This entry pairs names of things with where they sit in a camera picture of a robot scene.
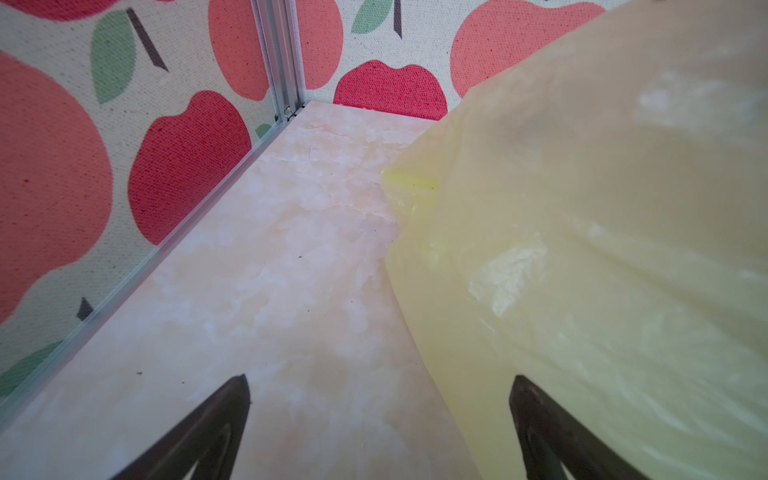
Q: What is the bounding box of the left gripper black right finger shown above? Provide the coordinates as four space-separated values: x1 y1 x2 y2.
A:
509 375 647 480

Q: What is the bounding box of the left rear aluminium corner post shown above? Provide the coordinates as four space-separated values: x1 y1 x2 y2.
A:
252 0 306 123

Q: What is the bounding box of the yellow translucent plastic bag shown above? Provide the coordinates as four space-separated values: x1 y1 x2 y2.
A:
382 1 767 479

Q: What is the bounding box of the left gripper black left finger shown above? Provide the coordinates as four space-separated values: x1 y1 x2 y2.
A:
115 375 251 479

